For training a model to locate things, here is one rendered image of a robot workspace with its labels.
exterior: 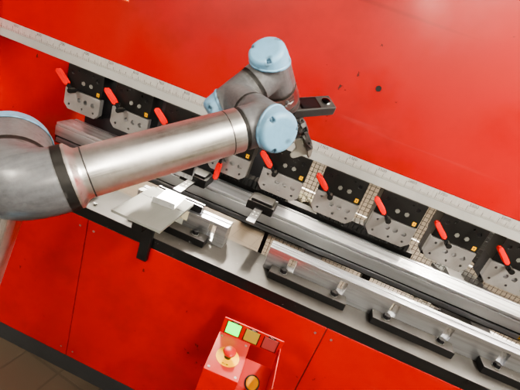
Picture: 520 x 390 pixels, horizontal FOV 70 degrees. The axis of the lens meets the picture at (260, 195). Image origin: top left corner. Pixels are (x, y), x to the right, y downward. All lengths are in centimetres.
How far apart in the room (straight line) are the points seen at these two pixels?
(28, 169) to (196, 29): 88
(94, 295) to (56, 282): 18
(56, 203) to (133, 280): 103
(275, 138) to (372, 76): 66
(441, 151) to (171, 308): 111
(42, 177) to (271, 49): 44
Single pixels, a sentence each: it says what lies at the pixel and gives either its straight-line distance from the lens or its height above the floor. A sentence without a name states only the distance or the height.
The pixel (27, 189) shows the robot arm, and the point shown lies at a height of 138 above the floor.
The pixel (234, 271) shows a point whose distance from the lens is 136.
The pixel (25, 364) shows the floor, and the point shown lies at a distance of 214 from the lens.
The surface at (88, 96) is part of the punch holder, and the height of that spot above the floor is 125.
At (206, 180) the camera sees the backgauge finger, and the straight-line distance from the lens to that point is 162.
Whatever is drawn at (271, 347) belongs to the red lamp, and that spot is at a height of 81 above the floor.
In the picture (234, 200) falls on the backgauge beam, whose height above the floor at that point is 97.
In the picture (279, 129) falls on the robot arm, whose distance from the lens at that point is 60.
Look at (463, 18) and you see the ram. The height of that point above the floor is 186.
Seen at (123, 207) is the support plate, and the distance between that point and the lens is 131.
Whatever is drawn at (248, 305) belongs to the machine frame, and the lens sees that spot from 140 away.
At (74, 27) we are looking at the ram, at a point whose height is 146.
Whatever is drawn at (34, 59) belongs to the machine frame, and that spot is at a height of 124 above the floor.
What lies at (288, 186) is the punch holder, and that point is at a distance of 128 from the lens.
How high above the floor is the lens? 165
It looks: 22 degrees down
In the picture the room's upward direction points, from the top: 20 degrees clockwise
